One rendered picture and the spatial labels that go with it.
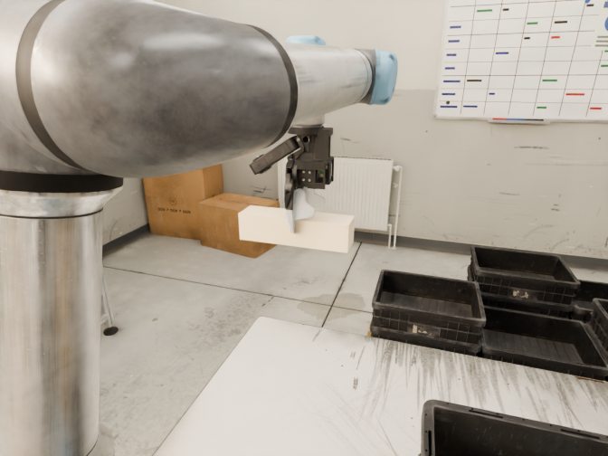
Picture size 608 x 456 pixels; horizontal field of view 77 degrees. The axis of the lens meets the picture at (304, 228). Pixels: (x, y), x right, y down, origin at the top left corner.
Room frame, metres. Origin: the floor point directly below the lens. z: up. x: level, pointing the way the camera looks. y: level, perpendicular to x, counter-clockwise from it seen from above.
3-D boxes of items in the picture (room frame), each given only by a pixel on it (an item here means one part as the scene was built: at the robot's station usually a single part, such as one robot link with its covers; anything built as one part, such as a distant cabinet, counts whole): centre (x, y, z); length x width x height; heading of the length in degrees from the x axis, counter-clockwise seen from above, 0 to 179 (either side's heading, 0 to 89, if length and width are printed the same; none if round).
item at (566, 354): (1.20, -0.87, 0.31); 0.40 x 0.30 x 0.34; 72
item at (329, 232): (0.76, 0.02, 1.07); 0.24 x 0.06 x 0.06; 72
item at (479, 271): (1.58, -0.99, 0.37); 0.40 x 0.30 x 0.45; 72
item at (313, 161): (0.75, -0.01, 1.23); 0.09 x 0.08 x 0.12; 72
